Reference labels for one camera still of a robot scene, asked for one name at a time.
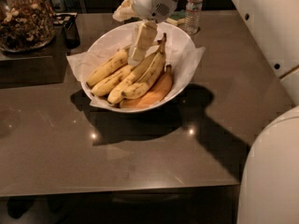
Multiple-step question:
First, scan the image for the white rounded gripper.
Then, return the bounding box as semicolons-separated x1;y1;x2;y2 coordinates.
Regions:
112;0;178;66

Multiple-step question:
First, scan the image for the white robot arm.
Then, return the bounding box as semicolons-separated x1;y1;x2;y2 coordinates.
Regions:
114;17;298;224

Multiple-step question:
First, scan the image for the long-stemmed yellow banana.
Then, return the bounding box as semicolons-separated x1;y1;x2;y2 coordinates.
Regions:
121;34;167;100

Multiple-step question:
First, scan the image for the white bowl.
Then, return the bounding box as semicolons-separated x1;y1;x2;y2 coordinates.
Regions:
79;22;203;113

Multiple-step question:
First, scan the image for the orange-tinted banana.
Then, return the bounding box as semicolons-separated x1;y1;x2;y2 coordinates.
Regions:
120;64;173;109

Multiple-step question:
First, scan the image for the yellow green sponge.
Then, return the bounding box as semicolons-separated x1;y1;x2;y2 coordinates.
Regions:
166;10;185;26

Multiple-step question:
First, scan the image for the white paper liner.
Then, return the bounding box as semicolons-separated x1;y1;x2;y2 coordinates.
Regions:
67;21;205;113

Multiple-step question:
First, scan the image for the clear plastic water bottle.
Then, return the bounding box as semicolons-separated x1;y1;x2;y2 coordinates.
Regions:
183;0;204;35

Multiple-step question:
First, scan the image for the dark tray stand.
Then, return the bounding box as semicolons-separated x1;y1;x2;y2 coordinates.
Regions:
0;27;69;89

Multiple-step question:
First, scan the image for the glass jar of nuts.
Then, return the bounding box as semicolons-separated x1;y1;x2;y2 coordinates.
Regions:
0;0;55;52

